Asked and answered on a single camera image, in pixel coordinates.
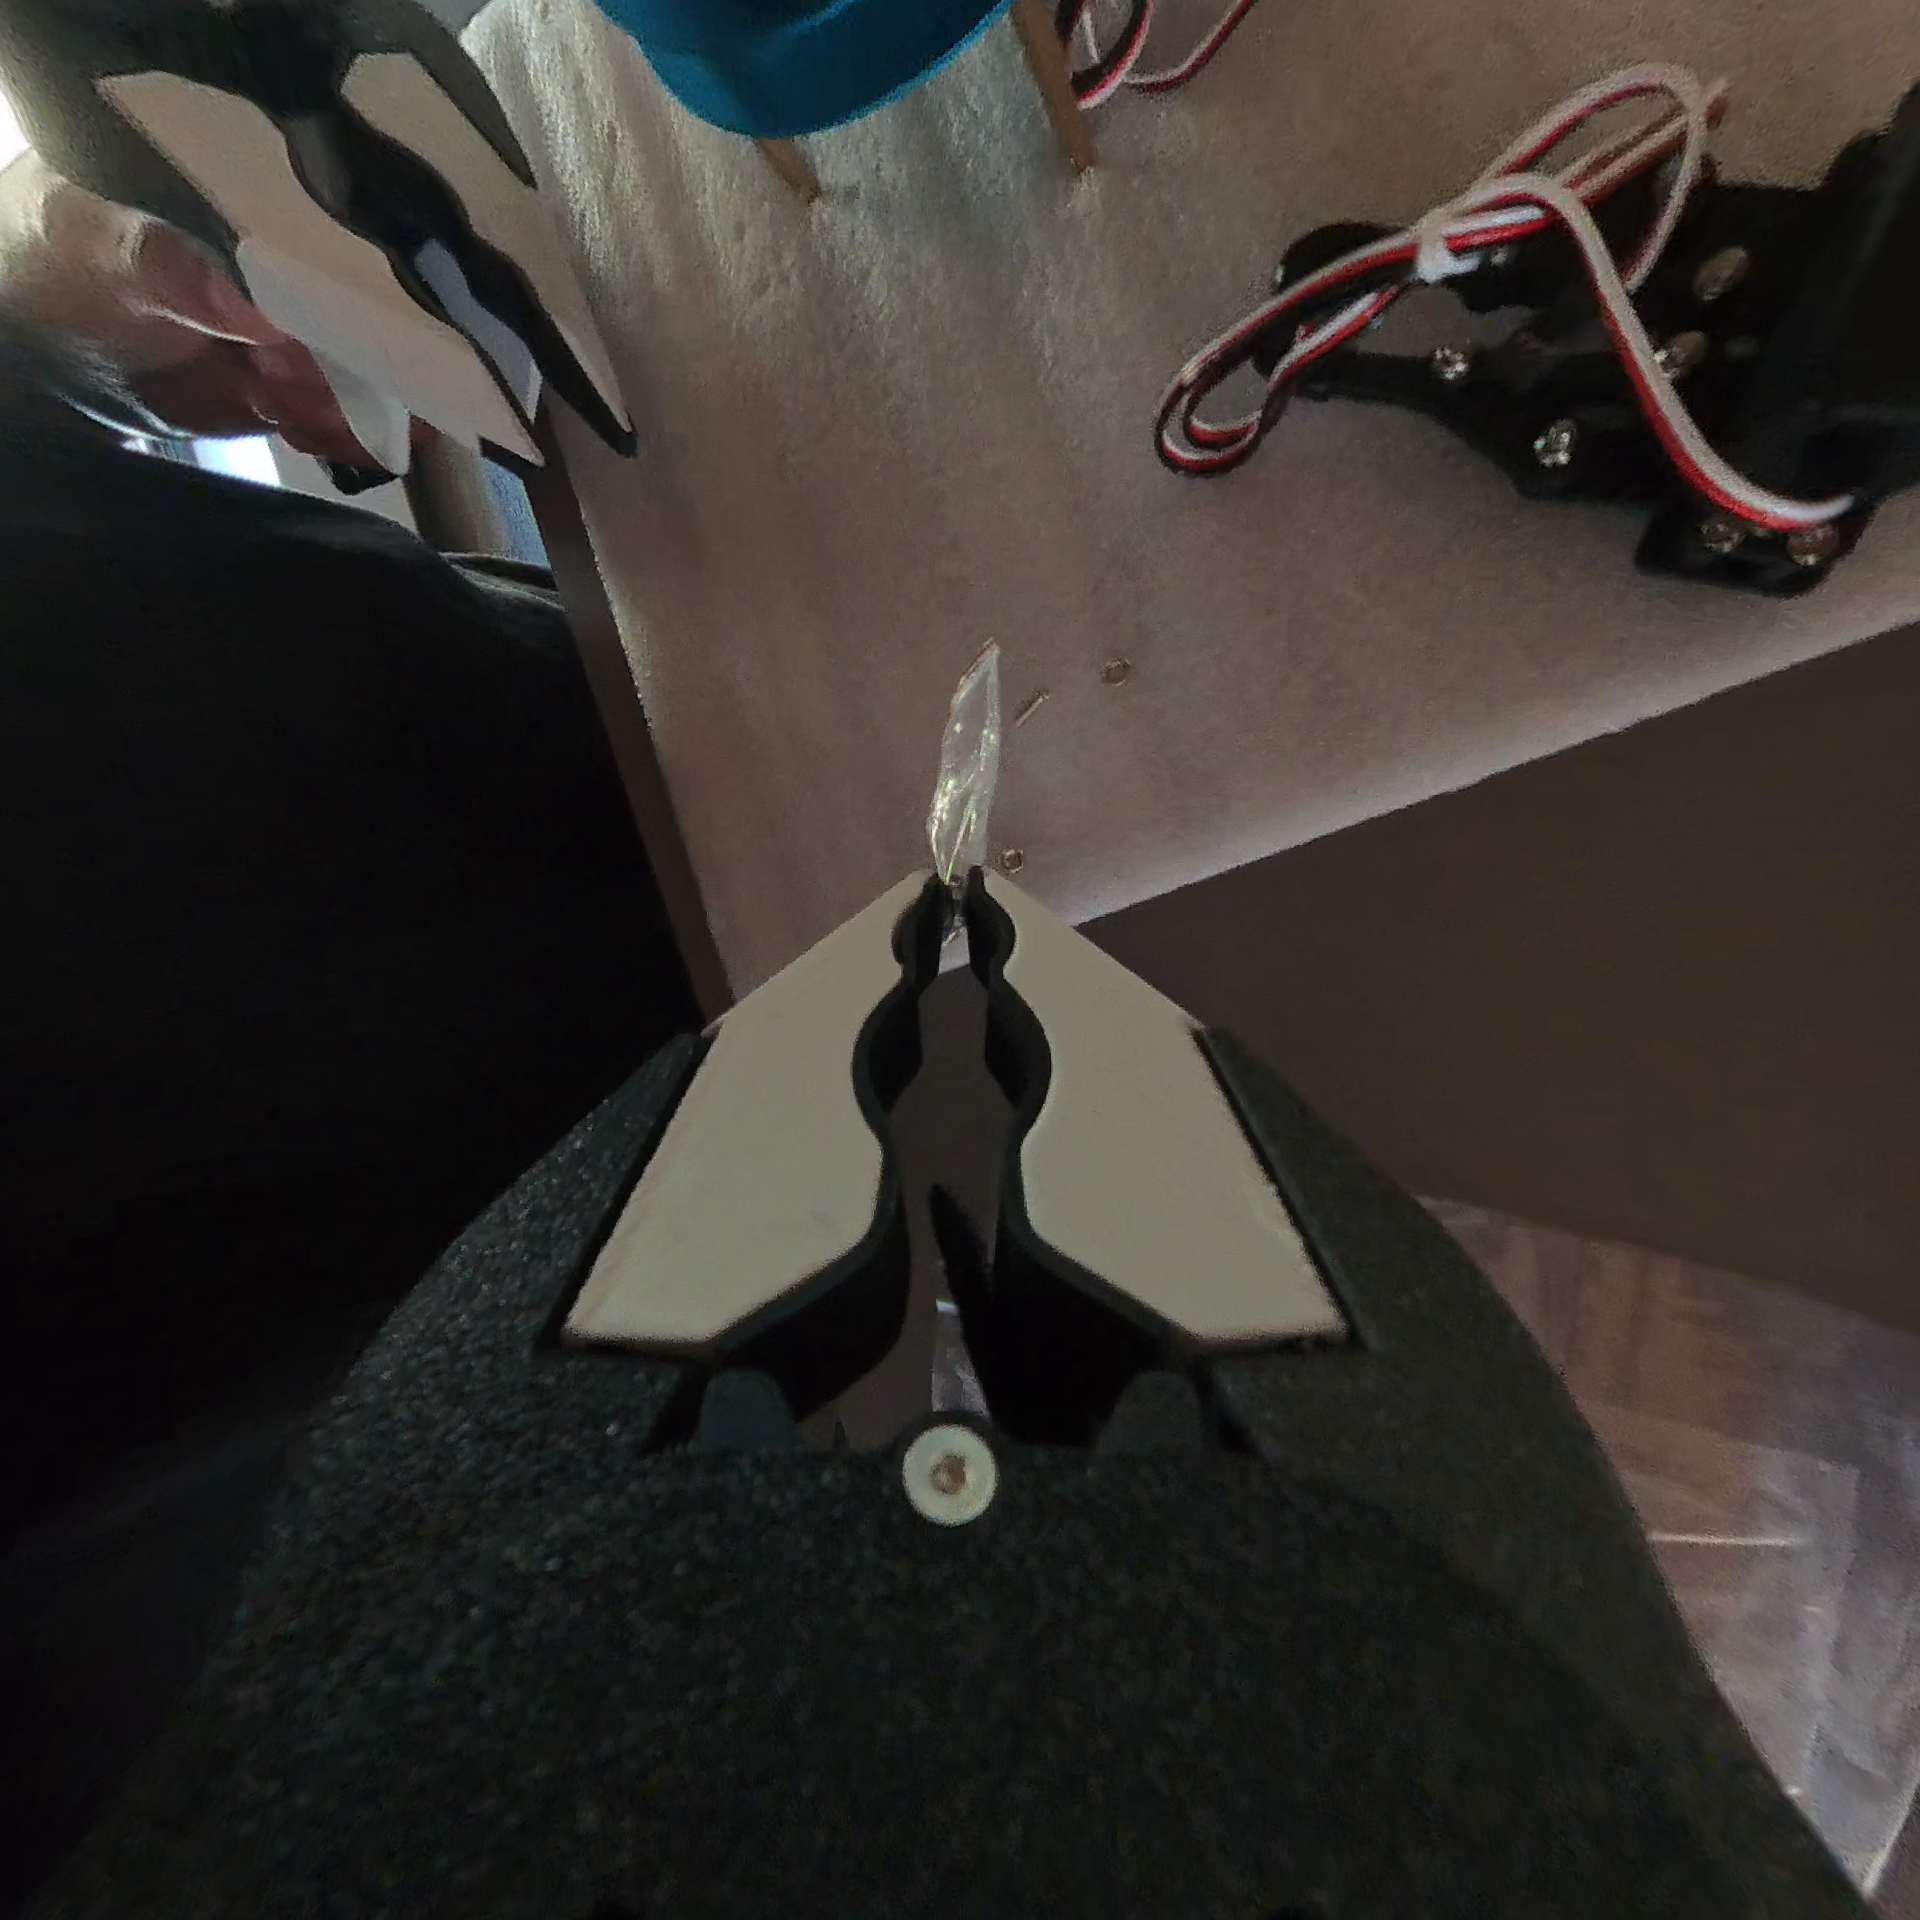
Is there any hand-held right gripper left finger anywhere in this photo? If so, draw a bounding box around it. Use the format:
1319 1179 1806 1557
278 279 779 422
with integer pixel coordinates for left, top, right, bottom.
563 870 960 1359

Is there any person's left hand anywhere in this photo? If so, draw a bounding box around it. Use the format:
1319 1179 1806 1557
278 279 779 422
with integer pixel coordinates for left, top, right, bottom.
0 192 404 492

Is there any red white black servo cable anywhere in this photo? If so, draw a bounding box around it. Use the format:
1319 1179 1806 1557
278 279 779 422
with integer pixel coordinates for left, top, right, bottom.
1051 0 1260 114

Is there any person's black clothing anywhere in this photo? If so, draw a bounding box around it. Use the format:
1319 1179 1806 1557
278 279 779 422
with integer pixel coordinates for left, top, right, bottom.
0 315 706 1920

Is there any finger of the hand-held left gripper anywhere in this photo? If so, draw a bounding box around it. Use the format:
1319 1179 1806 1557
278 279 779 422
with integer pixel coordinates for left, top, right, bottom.
347 72 641 455
109 72 543 474

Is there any tied red white servo cable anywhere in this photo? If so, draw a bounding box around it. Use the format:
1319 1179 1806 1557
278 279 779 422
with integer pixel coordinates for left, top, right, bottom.
1153 66 1862 528

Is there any large clear parts bag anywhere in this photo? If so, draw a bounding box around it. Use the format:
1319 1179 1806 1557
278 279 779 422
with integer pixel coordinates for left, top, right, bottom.
1408 1193 1920 1893

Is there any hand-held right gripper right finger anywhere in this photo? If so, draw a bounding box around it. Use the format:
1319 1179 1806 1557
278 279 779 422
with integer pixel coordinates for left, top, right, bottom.
954 870 1349 1355

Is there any white foam mat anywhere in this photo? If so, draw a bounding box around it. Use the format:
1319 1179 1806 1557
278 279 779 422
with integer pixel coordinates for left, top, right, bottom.
457 0 1920 999

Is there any small clear zip bag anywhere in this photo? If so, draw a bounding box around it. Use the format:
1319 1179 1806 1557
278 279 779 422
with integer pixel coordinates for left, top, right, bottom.
917 638 1006 905

